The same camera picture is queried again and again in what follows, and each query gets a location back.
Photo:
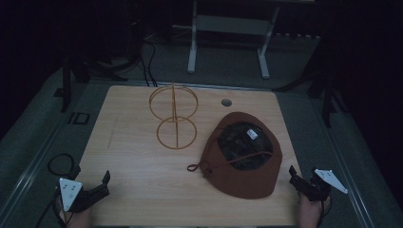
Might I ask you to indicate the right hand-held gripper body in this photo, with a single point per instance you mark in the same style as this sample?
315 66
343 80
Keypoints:
320 186

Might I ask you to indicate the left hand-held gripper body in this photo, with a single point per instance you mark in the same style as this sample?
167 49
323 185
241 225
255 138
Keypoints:
70 193

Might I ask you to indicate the brown felt hat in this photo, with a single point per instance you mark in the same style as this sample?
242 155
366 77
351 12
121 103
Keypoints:
250 177

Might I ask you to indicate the person's left hand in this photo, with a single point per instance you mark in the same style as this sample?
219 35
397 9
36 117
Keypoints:
77 218

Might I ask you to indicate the person's right hand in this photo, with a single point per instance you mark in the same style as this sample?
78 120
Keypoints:
312 213

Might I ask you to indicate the black tripod stand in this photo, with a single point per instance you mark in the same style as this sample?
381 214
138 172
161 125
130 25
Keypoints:
67 85
328 101

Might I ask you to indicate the black rectangular floor bracket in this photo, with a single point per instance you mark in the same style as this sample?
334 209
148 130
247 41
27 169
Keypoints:
79 118

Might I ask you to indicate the white metal stand frame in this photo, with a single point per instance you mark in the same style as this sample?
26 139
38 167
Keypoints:
228 24

